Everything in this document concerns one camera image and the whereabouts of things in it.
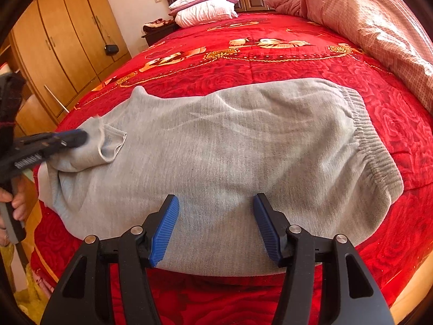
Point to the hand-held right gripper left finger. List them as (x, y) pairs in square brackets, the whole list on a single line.
[(168, 223)]

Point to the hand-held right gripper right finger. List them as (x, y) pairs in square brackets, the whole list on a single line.
[(265, 225)]

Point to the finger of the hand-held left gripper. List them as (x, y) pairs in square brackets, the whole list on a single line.
[(67, 140)]

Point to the grey pants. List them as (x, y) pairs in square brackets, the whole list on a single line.
[(220, 149)]

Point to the small black shoulder bag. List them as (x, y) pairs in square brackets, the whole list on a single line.
[(111, 49)]

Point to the person's left hand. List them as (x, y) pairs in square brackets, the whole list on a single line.
[(19, 203)]

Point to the light wooden wardrobe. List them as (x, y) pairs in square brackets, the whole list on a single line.
[(67, 23)]

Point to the yellow fluffy mat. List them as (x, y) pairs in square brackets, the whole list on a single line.
[(30, 294)]

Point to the dark wooden nightstand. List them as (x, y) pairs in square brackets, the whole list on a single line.
[(159, 37)]

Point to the brown patterned cloth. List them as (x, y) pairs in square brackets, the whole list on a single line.
[(155, 26)]

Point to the red rose-print blanket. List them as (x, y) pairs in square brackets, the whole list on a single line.
[(270, 64)]

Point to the white checked pillow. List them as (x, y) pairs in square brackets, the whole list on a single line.
[(203, 13)]

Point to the pink fuzzy pillow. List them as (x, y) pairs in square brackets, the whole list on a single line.
[(282, 5)]

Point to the pink checked duvet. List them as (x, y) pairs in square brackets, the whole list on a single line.
[(365, 23)]

